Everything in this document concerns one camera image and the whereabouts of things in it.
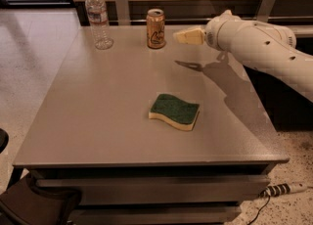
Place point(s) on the white power strip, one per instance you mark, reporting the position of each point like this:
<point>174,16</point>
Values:
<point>283,189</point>

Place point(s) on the dark chair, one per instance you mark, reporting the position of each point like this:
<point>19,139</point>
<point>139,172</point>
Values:
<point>25,204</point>

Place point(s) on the grey lower drawer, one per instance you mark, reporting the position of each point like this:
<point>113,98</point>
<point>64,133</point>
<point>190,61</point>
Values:
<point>193,215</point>

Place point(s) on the clear plastic water bottle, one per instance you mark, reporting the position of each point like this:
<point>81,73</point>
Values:
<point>99,21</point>

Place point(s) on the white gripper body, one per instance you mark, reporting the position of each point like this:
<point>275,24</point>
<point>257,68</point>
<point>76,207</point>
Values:
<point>211,33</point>

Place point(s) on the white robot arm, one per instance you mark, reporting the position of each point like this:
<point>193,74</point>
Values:
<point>258,45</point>

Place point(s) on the grey metal bracket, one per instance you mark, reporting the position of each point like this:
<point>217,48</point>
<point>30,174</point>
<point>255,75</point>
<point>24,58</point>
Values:
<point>122,11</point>
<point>264,10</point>

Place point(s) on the orange soda can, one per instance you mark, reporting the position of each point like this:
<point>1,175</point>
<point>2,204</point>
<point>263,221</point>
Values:
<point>155,28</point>

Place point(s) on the green and yellow sponge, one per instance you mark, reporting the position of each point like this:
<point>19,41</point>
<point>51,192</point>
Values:
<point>177,113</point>

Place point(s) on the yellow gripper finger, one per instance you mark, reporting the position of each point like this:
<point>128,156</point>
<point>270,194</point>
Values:
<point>192,36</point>

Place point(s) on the grey upper drawer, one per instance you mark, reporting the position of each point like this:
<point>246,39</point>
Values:
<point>142,190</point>

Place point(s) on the horizontal metal rail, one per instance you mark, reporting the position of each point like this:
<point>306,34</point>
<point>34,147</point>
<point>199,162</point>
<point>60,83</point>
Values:
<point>277,20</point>

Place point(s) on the grey drawer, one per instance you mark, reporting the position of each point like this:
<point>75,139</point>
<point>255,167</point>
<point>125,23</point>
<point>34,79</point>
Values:
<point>193,215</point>
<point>142,190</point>

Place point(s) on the grey metal bracket right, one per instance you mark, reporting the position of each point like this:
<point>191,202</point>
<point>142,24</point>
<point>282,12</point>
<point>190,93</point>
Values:
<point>264,10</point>

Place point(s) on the grey metal bracket left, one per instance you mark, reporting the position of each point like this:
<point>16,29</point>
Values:
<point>122,11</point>

